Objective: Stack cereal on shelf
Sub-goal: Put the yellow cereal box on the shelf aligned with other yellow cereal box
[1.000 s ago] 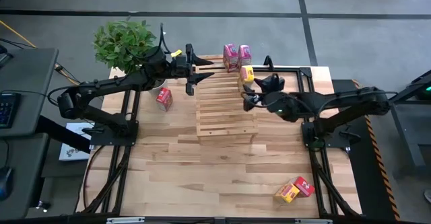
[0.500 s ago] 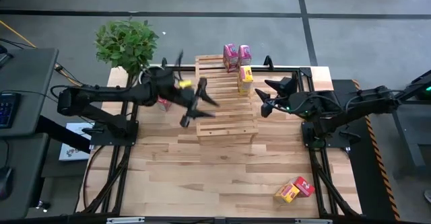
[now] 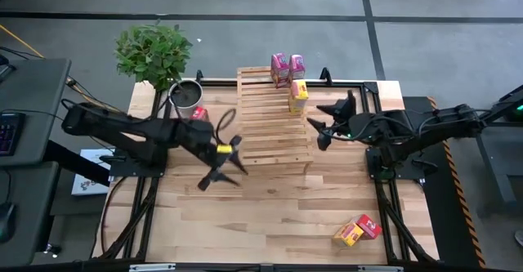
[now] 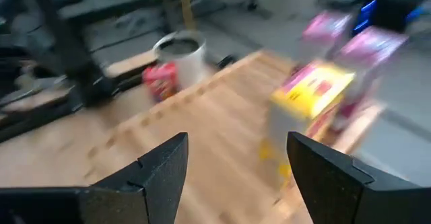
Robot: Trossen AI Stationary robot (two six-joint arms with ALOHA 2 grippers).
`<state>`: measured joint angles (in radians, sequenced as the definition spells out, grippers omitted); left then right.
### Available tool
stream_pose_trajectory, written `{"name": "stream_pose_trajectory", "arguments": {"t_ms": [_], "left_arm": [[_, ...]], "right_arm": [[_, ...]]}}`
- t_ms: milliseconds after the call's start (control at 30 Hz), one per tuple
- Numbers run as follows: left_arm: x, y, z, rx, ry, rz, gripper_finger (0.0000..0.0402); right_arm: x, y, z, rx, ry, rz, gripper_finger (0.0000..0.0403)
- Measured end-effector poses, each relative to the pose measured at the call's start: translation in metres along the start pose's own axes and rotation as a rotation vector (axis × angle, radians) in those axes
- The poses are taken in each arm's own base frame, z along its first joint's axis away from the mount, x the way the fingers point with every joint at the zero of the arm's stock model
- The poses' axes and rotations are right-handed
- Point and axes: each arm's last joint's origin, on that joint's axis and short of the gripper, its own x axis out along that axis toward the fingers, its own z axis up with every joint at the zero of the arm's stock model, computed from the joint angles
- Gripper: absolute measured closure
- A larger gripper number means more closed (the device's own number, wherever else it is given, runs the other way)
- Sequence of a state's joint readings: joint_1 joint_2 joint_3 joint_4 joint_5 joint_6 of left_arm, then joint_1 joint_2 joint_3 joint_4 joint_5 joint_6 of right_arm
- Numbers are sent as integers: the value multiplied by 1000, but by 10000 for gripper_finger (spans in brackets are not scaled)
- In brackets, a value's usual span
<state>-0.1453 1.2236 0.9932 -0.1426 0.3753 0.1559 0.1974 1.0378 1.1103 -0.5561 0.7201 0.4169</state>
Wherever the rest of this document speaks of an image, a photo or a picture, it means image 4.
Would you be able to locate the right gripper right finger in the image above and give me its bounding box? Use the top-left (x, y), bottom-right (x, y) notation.
top-left (286, 131), bottom-right (431, 224)

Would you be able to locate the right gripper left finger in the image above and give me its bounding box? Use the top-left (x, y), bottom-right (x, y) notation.
top-left (0, 132), bottom-right (189, 224)

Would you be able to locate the yellow cereal box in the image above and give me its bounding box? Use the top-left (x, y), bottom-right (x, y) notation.
top-left (259, 59), bottom-right (357, 188)

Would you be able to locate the red cereal box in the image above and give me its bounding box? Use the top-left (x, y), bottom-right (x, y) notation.
top-left (142, 62), bottom-right (180, 103)
top-left (338, 26), bottom-right (410, 100)

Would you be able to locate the pink cereal box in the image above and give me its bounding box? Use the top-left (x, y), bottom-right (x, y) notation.
top-left (299, 10), bottom-right (352, 63)

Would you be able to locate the wooden slatted shelf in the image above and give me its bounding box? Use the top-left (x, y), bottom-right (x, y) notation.
top-left (82, 48), bottom-right (387, 224)

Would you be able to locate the green plant in white pot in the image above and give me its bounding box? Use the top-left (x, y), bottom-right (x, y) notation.
top-left (153, 0), bottom-right (208, 91)

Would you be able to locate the black aluminium table frame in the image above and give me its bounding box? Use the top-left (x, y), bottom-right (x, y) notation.
top-left (0, 48), bottom-right (236, 144)

